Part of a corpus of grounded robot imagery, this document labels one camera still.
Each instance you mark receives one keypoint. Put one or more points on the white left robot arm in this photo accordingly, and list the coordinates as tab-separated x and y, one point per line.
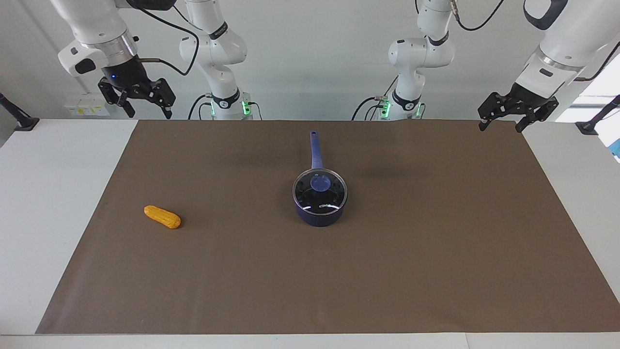
571	39

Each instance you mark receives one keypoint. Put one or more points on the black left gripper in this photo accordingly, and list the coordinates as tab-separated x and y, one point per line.
525	99

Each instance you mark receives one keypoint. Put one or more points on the white wall socket strip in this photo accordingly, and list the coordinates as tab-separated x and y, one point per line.
87	109

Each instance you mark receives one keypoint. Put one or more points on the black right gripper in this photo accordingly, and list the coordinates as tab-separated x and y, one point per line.
123	72

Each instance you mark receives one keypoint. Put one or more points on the light blue object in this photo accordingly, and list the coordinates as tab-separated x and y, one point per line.
616	148

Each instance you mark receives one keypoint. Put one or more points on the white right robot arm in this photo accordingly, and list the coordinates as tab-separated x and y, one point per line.
97	24

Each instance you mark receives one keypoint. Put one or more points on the brown table mat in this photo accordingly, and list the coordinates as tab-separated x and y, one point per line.
242	281

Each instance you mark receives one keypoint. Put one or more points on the glass lid with blue knob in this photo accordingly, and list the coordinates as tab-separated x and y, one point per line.
319	183

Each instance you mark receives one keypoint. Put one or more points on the dark blue saucepan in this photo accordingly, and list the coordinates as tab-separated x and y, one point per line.
319	219

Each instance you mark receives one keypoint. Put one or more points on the black clamp stand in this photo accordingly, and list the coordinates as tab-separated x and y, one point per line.
588	127
24	123

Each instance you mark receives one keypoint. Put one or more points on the yellow corn cob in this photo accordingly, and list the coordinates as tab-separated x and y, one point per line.
162	217

